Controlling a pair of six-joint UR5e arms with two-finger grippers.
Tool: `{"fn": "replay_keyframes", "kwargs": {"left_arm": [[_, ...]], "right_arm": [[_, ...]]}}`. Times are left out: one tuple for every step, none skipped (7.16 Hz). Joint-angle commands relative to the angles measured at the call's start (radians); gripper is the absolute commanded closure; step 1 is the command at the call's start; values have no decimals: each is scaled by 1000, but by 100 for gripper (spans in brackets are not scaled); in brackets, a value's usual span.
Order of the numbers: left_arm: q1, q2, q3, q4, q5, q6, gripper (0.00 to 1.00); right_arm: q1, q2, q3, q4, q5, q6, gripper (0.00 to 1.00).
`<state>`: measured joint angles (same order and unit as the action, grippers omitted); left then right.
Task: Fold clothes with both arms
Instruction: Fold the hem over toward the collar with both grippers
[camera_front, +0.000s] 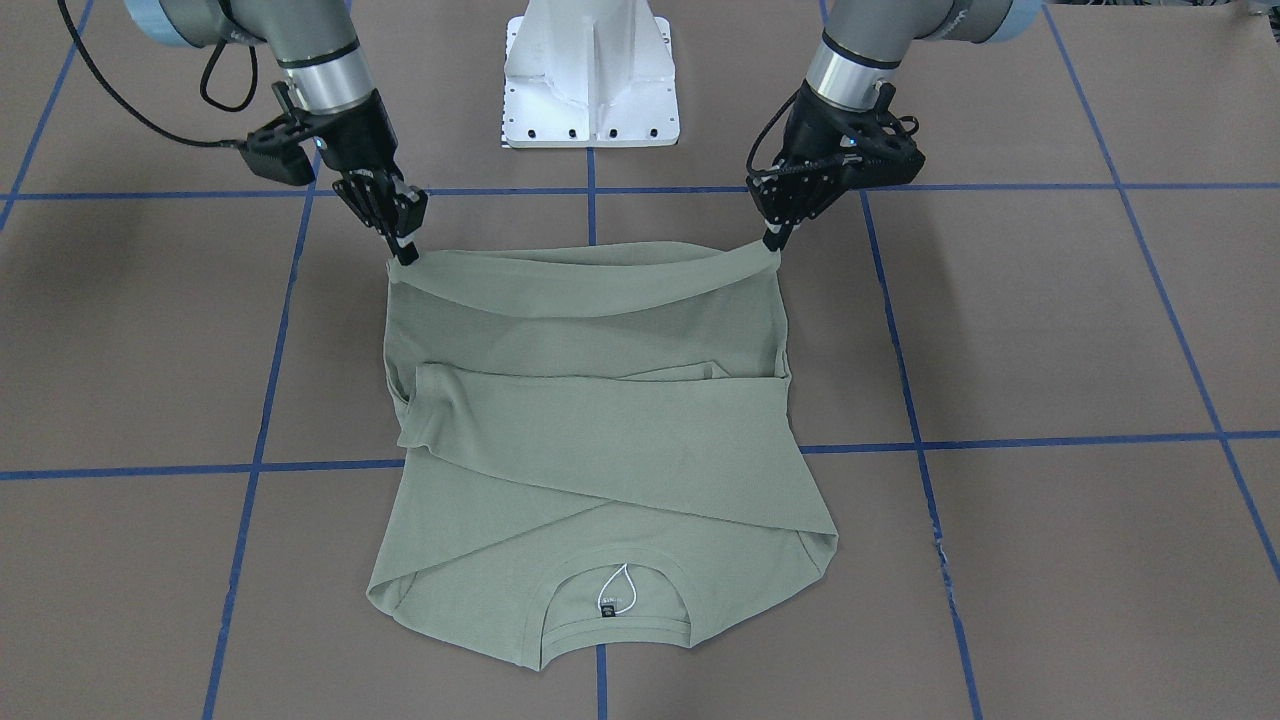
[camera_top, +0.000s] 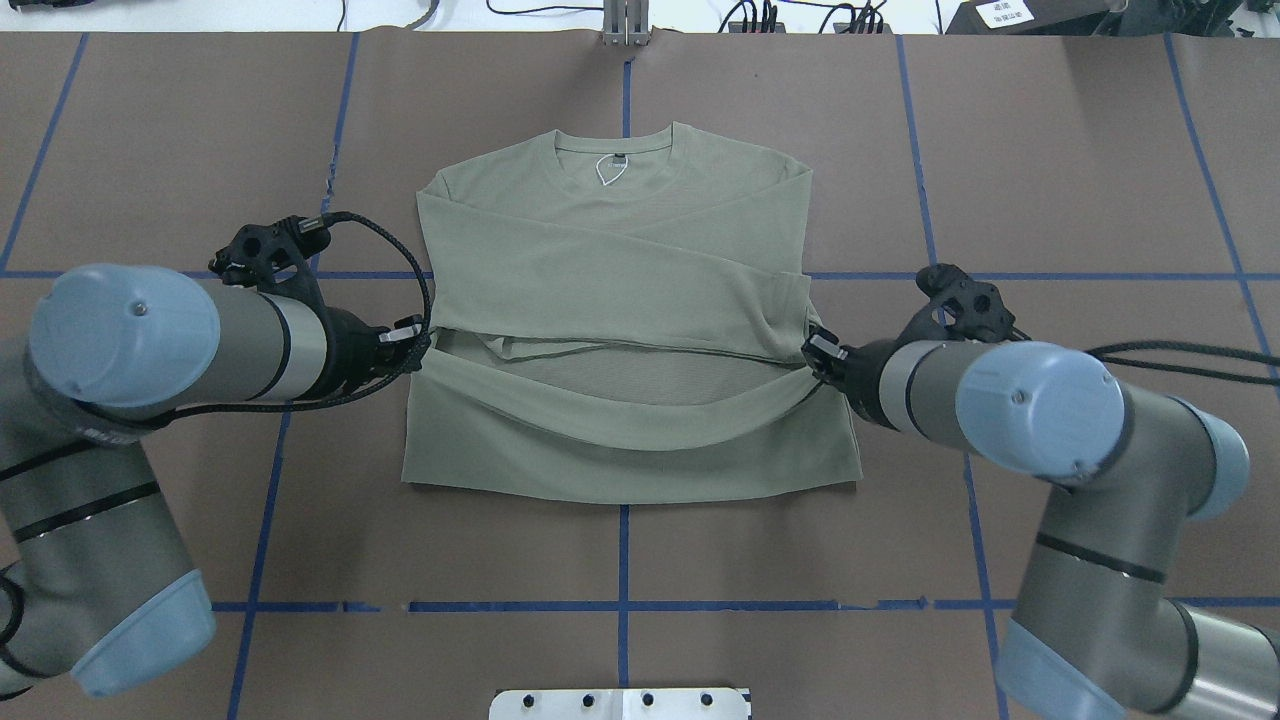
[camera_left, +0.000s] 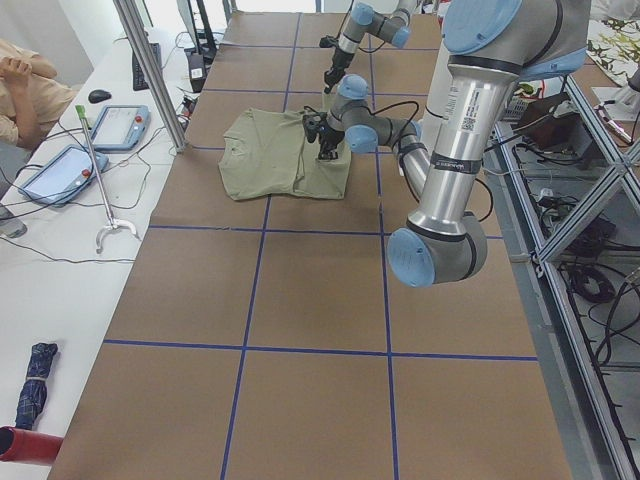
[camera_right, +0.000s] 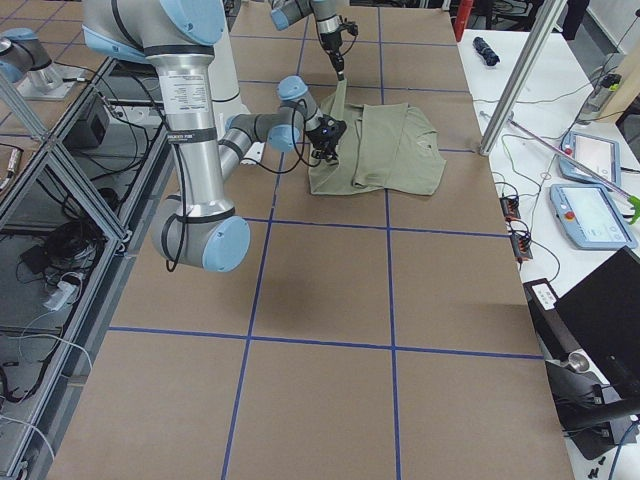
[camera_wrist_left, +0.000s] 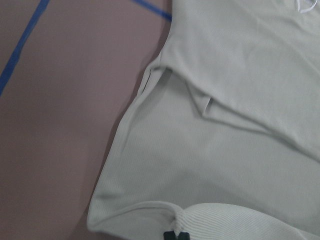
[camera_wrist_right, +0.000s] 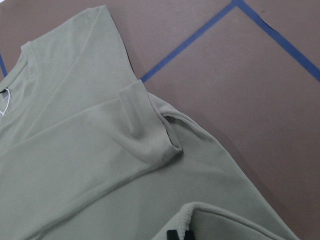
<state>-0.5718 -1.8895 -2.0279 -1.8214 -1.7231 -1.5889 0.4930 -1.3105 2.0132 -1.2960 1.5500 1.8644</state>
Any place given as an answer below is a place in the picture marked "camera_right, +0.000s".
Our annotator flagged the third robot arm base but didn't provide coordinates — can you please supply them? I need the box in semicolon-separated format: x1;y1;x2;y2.
1;27;72;101

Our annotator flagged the olive green long-sleeve shirt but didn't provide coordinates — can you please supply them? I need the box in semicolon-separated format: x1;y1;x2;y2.
308;80;446;196

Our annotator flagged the white central pedestal column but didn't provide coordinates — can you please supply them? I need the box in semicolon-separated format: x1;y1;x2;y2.
181;1;249;139

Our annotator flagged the blue teach pendant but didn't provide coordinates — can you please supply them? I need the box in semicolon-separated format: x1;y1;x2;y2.
561;131;621;186
549;184;638;251

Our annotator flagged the aluminium frame post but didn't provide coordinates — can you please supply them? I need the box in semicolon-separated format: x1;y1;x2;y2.
478;0;566;156

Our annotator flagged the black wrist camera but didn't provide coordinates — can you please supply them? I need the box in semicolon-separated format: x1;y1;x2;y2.
320;115;346;142
341;20;359;37

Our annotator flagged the far blue teach pendant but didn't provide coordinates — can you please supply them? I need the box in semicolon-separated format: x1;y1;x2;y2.
561;131;621;186

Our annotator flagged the near blue teach pendant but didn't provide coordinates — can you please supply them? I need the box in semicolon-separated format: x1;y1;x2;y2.
549;184;638;251

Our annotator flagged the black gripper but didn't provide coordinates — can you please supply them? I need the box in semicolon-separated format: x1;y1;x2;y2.
308;130;341;163
322;42;346;81

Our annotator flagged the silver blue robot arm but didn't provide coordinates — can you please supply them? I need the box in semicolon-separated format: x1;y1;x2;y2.
270;0;347;81
83;1;346;272

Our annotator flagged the metal reacher grabber stick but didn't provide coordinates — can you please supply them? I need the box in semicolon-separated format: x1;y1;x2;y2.
507;117;640;224

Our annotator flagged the folded dark blue umbrella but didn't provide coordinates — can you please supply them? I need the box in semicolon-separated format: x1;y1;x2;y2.
472;36;500;67

